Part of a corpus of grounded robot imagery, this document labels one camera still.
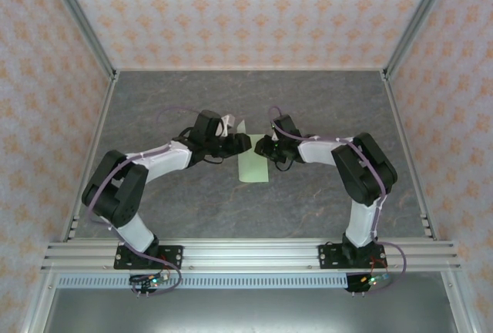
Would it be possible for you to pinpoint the light green paper sheet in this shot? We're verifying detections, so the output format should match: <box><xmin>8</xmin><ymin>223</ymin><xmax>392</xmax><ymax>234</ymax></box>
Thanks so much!
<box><xmin>237</xmin><ymin>118</ymin><xmax>270</xmax><ymax>184</ymax></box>

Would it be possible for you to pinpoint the aluminium cross beam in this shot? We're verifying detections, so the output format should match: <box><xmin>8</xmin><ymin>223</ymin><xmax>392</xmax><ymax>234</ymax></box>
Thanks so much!
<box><xmin>40</xmin><ymin>238</ymin><xmax>462</xmax><ymax>273</ymax></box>

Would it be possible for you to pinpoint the small controller circuit board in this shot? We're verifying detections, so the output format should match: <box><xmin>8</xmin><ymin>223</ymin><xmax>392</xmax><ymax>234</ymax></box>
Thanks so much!
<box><xmin>345</xmin><ymin>271</ymin><xmax>393</xmax><ymax>296</ymax></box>
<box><xmin>129</xmin><ymin>272</ymin><xmax>171</xmax><ymax>298</ymax></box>

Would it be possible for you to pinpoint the grey metal panel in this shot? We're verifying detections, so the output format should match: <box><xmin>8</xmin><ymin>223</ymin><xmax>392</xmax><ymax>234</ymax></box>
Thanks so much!
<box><xmin>40</xmin><ymin>288</ymin><xmax>458</xmax><ymax>333</ymax></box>

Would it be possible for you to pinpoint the aluminium side rail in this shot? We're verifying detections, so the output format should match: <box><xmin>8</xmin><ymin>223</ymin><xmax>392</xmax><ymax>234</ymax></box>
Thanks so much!
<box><xmin>379</xmin><ymin>70</ymin><xmax>438</xmax><ymax>242</ymax></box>
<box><xmin>59</xmin><ymin>72</ymin><xmax>120</xmax><ymax>242</ymax></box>

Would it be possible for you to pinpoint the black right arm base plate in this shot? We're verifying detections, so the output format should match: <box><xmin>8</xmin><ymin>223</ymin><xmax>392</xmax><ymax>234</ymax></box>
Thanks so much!
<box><xmin>317</xmin><ymin>244</ymin><xmax>387</xmax><ymax>271</ymax></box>

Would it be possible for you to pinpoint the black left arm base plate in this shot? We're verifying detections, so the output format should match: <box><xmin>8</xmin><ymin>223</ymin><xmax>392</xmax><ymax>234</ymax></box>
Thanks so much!
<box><xmin>113</xmin><ymin>245</ymin><xmax>183</xmax><ymax>271</ymax></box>

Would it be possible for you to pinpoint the grey slotted cable duct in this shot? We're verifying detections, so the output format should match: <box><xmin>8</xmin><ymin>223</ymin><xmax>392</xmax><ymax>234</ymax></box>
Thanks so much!
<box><xmin>55</xmin><ymin>274</ymin><xmax>350</xmax><ymax>288</ymax></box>

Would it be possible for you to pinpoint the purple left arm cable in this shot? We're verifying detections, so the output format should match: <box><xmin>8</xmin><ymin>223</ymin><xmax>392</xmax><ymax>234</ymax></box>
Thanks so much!
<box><xmin>86</xmin><ymin>106</ymin><xmax>205</xmax><ymax>298</ymax></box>

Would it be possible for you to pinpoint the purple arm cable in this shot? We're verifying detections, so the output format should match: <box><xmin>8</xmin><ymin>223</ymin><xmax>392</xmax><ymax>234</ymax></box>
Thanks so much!
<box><xmin>268</xmin><ymin>106</ymin><xmax>408</xmax><ymax>295</ymax></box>
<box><xmin>86</xmin><ymin>106</ymin><xmax>205</xmax><ymax>298</ymax></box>

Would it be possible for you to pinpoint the aluminium frame post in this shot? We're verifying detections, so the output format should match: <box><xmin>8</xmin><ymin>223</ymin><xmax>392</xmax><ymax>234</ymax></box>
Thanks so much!
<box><xmin>380</xmin><ymin>0</ymin><xmax>460</xmax><ymax>82</ymax></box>
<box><xmin>40</xmin><ymin>0</ymin><xmax>119</xmax><ymax>82</ymax></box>

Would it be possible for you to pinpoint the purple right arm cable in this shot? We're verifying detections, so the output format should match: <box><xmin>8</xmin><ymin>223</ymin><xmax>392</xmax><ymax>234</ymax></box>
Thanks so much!
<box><xmin>268</xmin><ymin>106</ymin><xmax>408</xmax><ymax>295</ymax></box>

